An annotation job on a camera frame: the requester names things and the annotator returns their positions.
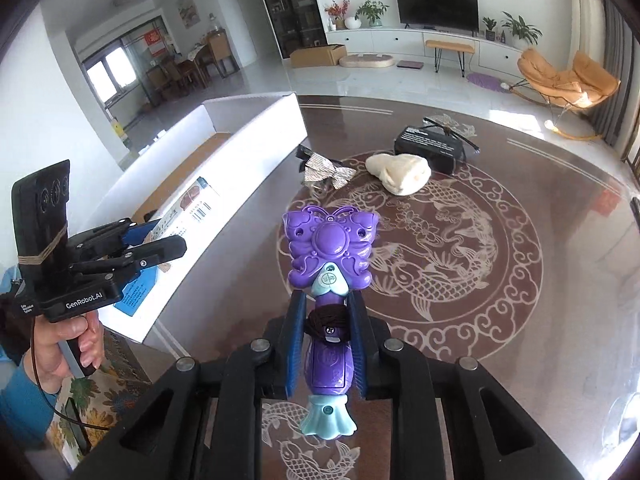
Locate beige oval floor mat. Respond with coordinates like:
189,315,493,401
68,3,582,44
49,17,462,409
339,52,396,69

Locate floral cushion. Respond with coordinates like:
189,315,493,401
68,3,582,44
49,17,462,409
52,332,151,467

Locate dark brown hair tie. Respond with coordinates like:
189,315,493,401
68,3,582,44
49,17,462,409
306,309,347,345

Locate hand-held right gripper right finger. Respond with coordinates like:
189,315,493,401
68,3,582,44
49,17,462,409
347,292,586,480

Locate orange lounge chair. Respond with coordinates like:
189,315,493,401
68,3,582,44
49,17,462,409
516,49,621,140

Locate person's left forearm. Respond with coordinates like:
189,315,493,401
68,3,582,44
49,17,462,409
0,355,57,461

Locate wooden dining table set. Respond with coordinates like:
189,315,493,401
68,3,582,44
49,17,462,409
146,32,240,107

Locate brown cardboard box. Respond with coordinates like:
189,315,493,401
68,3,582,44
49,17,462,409
290,43,347,69

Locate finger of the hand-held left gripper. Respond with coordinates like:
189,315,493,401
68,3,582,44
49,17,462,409
70,235,188,286
75,217,162,261

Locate silver glitter bow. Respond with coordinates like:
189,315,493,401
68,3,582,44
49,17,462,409
299,145,357,192

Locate person's left hand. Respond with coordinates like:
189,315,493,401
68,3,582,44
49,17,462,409
22,311,104,396

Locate white and blue medicine box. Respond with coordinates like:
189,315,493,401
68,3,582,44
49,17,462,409
112,176,222,317

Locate large white cardboard box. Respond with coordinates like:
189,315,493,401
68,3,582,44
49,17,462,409
97,91,308,346

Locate wooden bench with black legs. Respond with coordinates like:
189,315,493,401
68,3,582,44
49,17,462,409
426,40,475,74

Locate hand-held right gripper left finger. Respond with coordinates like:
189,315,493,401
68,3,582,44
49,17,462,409
72,295,307,480

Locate white television cabinet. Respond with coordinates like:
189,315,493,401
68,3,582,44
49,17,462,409
325,25,531,75

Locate black rectangular box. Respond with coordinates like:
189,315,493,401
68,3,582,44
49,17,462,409
393,122,473,175

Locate grey and white curtain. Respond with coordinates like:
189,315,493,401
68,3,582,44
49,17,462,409
570,0,640,161

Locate black-framed glasses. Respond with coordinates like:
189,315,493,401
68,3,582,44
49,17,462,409
422,116,481,155

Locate green leafy potted plant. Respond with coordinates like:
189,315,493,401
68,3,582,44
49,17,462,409
356,0,390,27

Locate black cable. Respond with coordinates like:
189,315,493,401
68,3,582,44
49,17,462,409
27,317,103,432

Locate large potted plant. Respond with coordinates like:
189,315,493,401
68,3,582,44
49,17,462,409
501,11,543,46

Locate dark glass display cabinet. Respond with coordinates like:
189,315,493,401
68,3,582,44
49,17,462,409
250,0,331,58

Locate purple butterfly toy wand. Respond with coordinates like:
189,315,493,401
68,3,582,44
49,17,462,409
281,205,379,442

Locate red flower plant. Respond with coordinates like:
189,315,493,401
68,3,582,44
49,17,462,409
324,0,351,31

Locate purple round rug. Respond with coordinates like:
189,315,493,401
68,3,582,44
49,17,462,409
466,72,503,90

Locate black flat-screen television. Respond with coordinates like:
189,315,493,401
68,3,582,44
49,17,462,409
395,0,478,32

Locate clear plastic bag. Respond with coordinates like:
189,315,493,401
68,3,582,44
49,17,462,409
435,114,478,137

